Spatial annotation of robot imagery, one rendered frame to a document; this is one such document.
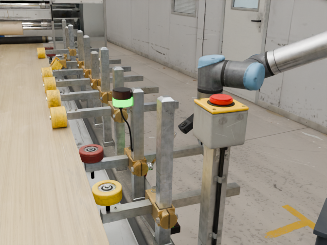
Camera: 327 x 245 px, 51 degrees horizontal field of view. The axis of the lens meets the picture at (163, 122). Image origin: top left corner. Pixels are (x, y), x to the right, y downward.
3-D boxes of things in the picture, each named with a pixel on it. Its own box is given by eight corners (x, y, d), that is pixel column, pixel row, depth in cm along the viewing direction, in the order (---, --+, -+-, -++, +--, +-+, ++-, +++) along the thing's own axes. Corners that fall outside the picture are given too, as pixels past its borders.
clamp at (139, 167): (136, 158, 127) (136, 145, 125) (148, 175, 115) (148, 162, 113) (122, 160, 125) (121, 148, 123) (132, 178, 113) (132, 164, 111)
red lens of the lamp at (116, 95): (129, 93, 110) (128, 86, 110) (134, 98, 105) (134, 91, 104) (110, 95, 108) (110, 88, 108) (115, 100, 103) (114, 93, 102)
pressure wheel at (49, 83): (54, 73, 175) (56, 84, 170) (54, 84, 181) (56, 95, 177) (42, 74, 173) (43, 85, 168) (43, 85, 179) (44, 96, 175)
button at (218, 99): (224, 101, 62) (225, 92, 61) (236, 108, 58) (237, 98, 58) (205, 103, 61) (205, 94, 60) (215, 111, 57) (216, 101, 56)
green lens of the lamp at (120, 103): (129, 100, 111) (129, 94, 110) (134, 106, 106) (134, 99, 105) (110, 102, 109) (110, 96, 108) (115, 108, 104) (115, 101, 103)
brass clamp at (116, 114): (121, 111, 145) (120, 99, 143) (129, 122, 133) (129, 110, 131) (106, 113, 143) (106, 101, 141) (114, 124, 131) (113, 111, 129)
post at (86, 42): (93, 114, 212) (88, 35, 195) (94, 116, 209) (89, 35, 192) (87, 114, 211) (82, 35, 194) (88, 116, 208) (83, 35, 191)
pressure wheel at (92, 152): (101, 170, 122) (100, 141, 118) (106, 182, 115) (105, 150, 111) (79, 174, 119) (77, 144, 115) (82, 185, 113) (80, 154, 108)
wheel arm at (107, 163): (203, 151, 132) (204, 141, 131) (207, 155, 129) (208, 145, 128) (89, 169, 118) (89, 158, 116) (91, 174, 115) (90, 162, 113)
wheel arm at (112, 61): (119, 62, 237) (119, 58, 236) (121, 63, 234) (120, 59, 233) (65, 65, 224) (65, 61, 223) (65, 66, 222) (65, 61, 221)
